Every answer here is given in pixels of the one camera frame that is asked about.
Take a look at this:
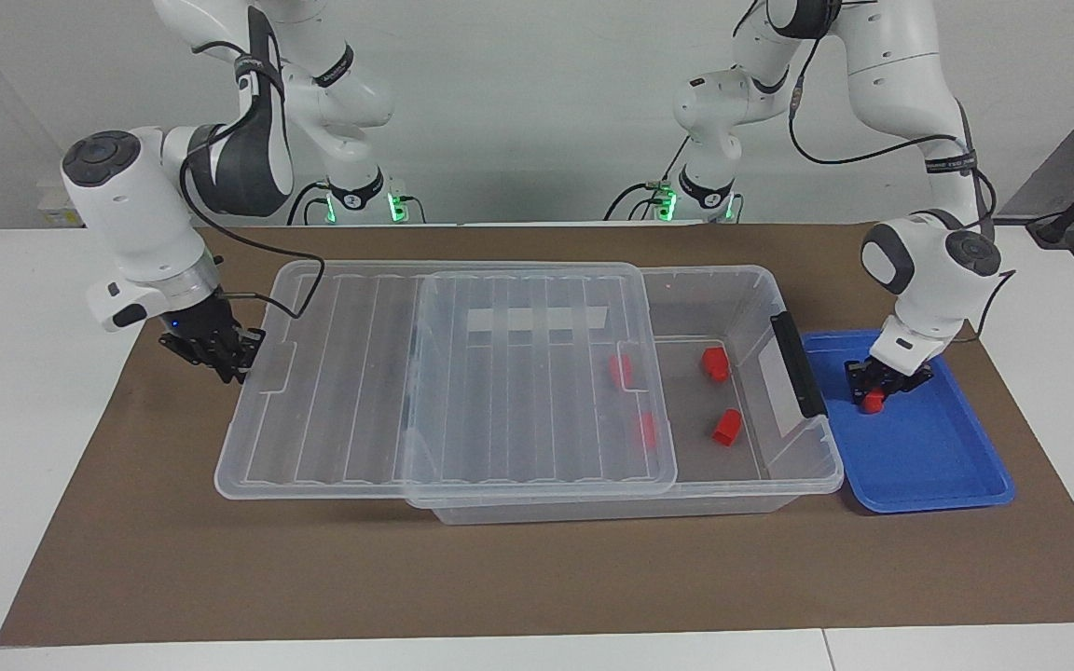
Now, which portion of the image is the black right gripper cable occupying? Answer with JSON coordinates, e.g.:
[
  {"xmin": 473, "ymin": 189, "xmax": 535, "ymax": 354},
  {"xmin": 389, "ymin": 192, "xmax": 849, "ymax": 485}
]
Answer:
[{"xmin": 178, "ymin": 37, "xmax": 326, "ymax": 314}]

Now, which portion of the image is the clear ribbed box lid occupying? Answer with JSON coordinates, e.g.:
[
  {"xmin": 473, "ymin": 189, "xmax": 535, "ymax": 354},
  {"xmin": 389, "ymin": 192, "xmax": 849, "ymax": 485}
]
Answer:
[{"xmin": 213, "ymin": 260, "xmax": 679, "ymax": 502}]

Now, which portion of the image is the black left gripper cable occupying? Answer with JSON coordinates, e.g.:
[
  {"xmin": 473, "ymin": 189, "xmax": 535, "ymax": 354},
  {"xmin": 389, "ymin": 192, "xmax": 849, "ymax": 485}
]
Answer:
[{"xmin": 786, "ymin": 0, "xmax": 1019, "ymax": 342}]

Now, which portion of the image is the black right base cable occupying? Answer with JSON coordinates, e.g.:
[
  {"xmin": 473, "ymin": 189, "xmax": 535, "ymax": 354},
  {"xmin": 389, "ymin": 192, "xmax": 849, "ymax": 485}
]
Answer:
[{"xmin": 287, "ymin": 182, "xmax": 333, "ymax": 226}]

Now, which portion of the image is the black base cable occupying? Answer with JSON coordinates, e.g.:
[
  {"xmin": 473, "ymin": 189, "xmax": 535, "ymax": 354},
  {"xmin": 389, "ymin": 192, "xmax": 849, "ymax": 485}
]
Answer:
[
  {"xmin": 287, "ymin": 182, "xmax": 333, "ymax": 226},
  {"xmin": 604, "ymin": 140, "xmax": 689, "ymax": 223}
]

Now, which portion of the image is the clear plastic storage box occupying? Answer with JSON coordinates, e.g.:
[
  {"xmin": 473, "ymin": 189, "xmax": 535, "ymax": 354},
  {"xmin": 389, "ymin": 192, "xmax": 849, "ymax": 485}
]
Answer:
[{"xmin": 404, "ymin": 265, "xmax": 845, "ymax": 526}]

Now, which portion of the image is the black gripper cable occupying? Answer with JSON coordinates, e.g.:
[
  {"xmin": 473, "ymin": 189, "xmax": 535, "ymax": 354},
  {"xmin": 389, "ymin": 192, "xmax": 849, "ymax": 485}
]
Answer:
[
  {"xmin": 786, "ymin": 0, "xmax": 1019, "ymax": 342},
  {"xmin": 178, "ymin": 37, "xmax": 326, "ymax": 314}
]

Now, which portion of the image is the black box latch handle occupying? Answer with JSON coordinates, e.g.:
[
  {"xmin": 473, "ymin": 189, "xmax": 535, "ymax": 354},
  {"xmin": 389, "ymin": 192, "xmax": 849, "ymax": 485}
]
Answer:
[{"xmin": 769, "ymin": 311, "xmax": 828, "ymax": 419}]

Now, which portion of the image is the white power strip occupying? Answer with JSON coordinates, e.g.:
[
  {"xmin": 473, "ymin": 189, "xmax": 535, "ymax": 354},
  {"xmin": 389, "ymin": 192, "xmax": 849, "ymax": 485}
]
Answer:
[{"xmin": 37, "ymin": 182, "xmax": 86, "ymax": 227}]

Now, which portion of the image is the brown table mat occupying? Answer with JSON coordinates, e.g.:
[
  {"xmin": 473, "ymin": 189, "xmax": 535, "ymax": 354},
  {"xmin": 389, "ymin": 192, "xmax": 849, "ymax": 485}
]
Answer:
[{"xmin": 0, "ymin": 224, "xmax": 1074, "ymax": 647}]

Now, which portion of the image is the blue plastic tray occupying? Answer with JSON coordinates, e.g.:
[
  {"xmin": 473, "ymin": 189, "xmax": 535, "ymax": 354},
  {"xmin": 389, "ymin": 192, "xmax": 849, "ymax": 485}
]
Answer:
[{"xmin": 800, "ymin": 327, "xmax": 1016, "ymax": 514}]

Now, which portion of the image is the black left base cable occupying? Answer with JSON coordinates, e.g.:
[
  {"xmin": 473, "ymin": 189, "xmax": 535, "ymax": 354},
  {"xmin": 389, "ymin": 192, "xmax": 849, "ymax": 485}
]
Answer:
[{"xmin": 604, "ymin": 140, "xmax": 689, "ymax": 223}]

